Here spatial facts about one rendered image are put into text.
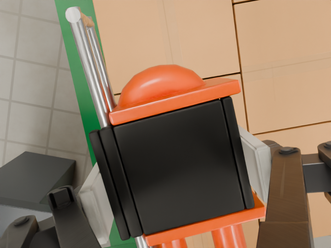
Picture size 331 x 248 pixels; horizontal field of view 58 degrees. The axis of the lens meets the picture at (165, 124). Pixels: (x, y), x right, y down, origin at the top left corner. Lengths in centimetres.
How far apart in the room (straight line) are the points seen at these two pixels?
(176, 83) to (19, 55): 143
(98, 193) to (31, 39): 143
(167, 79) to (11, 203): 73
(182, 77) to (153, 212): 8
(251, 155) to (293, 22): 86
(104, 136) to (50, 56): 137
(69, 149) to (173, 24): 90
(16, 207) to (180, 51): 61
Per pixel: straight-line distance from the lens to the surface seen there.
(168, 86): 18
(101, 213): 16
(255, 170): 16
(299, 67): 101
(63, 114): 153
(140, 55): 91
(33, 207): 85
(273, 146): 17
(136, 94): 18
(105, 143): 17
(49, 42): 154
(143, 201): 18
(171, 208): 18
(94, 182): 16
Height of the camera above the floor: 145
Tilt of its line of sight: 79 degrees down
